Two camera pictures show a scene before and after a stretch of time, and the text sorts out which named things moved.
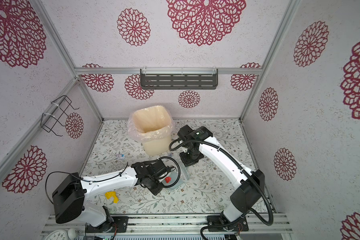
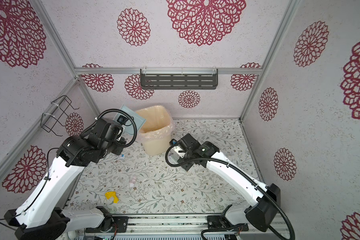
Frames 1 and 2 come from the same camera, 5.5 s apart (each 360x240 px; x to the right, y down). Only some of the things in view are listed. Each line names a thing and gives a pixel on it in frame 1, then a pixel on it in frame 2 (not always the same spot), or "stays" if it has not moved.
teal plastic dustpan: [173, 180] -> [135, 120]
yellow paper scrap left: [112, 194] stays
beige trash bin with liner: [153, 125] stays
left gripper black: [157, 190] -> [121, 144]
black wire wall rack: [56, 109] stays
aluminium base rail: [265, 224] stays
